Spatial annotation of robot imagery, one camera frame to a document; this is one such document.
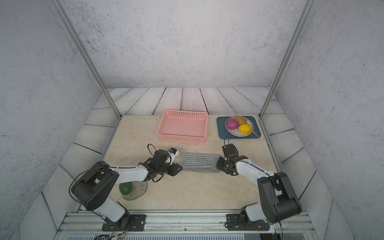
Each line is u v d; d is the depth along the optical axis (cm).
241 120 111
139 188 85
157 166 72
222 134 108
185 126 115
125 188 79
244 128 107
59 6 70
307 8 71
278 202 43
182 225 73
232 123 108
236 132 108
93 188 45
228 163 66
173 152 83
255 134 108
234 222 72
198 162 94
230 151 72
